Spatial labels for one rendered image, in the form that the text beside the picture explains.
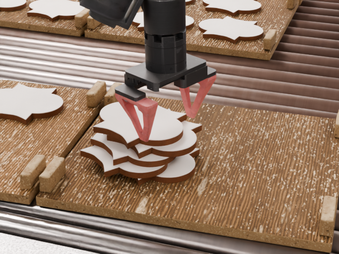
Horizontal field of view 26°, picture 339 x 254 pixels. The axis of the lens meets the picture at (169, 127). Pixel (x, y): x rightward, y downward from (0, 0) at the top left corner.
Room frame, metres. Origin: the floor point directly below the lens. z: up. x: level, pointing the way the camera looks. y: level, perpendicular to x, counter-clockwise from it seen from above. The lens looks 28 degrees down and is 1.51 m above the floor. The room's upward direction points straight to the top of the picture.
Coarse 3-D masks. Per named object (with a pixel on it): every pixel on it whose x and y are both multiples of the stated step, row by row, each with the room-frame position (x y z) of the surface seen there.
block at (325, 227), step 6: (324, 198) 0.82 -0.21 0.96; (330, 198) 0.81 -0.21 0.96; (324, 204) 0.80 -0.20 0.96; (330, 204) 0.80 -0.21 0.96; (324, 210) 0.79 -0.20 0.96; (330, 210) 0.79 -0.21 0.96; (324, 216) 0.77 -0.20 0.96; (330, 216) 0.77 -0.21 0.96; (324, 222) 0.77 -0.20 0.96; (330, 222) 0.76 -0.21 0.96; (324, 228) 0.77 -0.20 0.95; (330, 228) 0.76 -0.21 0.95; (324, 234) 0.77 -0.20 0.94; (330, 234) 0.76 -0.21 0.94
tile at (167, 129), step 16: (112, 112) 1.01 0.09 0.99; (160, 112) 1.01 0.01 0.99; (176, 112) 1.01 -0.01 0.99; (96, 128) 0.96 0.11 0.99; (112, 128) 0.96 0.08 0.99; (128, 128) 0.96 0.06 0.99; (160, 128) 0.96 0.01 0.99; (176, 128) 0.96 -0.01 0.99; (128, 144) 0.91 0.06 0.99; (144, 144) 0.93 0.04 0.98; (160, 144) 0.92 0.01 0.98
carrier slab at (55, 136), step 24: (72, 96) 1.18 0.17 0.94; (0, 120) 1.09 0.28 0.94; (48, 120) 1.09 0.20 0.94; (72, 120) 1.09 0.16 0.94; (0, 144) 1.01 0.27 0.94; (24, 144) 1.01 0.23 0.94; (48, 144) 1.01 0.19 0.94; (72, 144) 1.02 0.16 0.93; (0, 168) 0.93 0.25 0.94; (0, 192) 0.87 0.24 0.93; (24, 192) 0.87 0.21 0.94
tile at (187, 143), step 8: (184, 120) 1.00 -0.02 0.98; (184, 128) 0.98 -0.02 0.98; (192, 128) 0.98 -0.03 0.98; (200, 128) 0.99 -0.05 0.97; (184, 136) 0.95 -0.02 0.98; (192, 136) 0.95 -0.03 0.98; (176, 144) 0.93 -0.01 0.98; (184, 144) 0.93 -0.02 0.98; (192, 144) 0.93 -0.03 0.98; (136, 152) 0.92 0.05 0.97; (144, 152) 0.91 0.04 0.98; (152, 152) 0.92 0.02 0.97; (160, 152) 0.91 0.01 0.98; (168, 152) 0.91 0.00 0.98; (176, 152) 0.91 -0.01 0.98; (184, 152) 0.92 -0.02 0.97
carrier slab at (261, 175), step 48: (240, 144) 1.01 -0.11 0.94; (288, 144) 1.01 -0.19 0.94; (336, 144) 1.01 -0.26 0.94; (96, 192) 0.87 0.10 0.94; (144, 192) 0.87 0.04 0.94; (192, 192) 0.87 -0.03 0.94; (240, 192) 0.87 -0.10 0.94; (288, 192) 0.87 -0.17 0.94; (336, 192) 0.87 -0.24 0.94; (288, 240) 0.77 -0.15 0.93
